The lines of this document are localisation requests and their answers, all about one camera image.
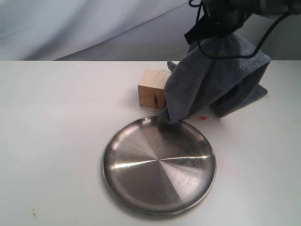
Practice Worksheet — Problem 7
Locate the grey fabric backdrop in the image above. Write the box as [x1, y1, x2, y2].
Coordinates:
[0, 0, 301, 61]

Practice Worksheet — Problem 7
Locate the black cable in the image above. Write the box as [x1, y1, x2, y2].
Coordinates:
[188, 0, 301, 60]

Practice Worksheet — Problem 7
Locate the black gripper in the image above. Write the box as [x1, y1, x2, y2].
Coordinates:
[184, 0, 247, 45]

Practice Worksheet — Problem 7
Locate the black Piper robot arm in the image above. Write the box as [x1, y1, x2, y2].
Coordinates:
[184, 0, 301, 45]

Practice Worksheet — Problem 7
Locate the wooden cube block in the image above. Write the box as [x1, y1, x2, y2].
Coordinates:
[138, 69, 171, 110]

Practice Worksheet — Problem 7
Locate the grey terry towel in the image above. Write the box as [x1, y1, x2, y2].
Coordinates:
[159, 44, 271, 124]

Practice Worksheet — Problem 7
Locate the round stainless steel plate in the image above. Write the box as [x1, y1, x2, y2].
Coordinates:
[101, 116, 216, 215]

